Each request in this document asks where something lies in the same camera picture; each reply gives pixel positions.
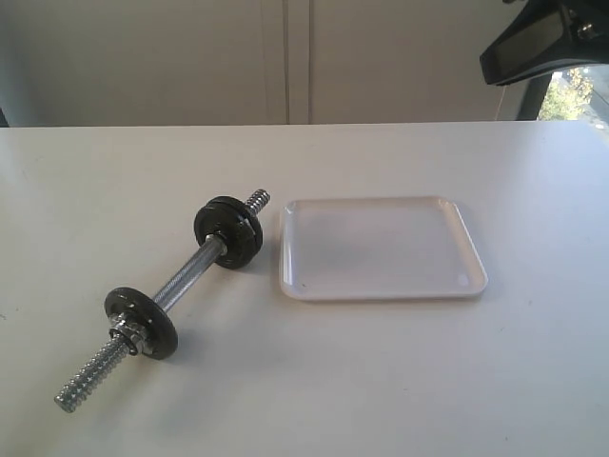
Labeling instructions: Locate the black 0.5kg weight plate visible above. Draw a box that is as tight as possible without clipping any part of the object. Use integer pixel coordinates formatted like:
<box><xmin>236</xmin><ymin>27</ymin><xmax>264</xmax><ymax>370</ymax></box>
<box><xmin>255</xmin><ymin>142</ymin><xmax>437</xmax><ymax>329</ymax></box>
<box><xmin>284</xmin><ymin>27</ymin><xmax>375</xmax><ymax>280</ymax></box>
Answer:
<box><xmin>206</xmin><ymin>196</ymin><xmax>263</xmax><ymax>256</ymax></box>

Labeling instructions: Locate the black inner far-end weight plate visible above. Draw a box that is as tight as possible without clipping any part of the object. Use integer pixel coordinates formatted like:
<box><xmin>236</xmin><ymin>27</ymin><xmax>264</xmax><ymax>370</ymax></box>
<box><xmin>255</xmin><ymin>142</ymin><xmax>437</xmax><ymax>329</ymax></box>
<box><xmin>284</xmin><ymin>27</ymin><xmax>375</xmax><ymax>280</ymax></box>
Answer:
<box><xmin>193</xmin><ymin>196</ymin><xmax>263</xmax><ymax>269</ymax></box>

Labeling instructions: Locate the white rectangular plastic tray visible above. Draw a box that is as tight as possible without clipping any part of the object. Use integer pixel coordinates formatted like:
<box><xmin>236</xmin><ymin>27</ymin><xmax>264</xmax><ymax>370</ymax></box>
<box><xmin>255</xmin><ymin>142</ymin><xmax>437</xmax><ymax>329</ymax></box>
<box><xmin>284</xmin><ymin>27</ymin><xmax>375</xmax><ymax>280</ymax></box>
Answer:
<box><xmin>280</xmin><ymin>196</ymin><xmax>488</xmax><ymax>302</ymax></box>

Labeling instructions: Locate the chrome spinlock collar nut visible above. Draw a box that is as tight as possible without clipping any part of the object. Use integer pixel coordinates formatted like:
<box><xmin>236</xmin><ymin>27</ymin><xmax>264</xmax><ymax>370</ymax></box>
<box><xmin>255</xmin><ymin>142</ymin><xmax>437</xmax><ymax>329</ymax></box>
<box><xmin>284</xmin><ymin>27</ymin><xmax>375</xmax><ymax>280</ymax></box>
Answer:
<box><xmin>108</xmin><ymin>312</ymin><xmax>151</xmax><ymax>356</ymax></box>

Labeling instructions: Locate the black near-end weight plate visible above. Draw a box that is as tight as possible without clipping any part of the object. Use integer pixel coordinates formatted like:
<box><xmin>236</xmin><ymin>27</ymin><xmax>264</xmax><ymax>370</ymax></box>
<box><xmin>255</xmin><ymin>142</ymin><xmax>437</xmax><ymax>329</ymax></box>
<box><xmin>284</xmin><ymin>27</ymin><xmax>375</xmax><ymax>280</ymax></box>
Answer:
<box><xmin>104</xmin><ymin>287</ymin><xmax>178</xmax><ymax>360</ymax></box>

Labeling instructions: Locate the chrome threaded dumbbell bar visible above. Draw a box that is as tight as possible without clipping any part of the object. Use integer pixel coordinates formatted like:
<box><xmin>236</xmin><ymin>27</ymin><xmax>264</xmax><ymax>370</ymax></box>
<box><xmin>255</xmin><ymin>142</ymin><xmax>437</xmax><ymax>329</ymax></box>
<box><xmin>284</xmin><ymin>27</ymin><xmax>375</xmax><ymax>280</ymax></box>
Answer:
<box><xmin>54</xmin><ymin>189</ymin><xmax>271</xmax><ymax>413</ymax></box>

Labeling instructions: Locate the dark window frame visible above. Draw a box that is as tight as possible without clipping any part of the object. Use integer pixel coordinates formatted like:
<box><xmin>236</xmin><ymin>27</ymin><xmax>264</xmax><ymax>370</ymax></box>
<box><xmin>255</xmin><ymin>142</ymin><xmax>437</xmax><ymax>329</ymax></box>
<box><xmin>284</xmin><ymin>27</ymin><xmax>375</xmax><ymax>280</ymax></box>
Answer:
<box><xmin>516</xmin><ymin>73</ymin><xmax>552</xmax><ymax>121</ymax></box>

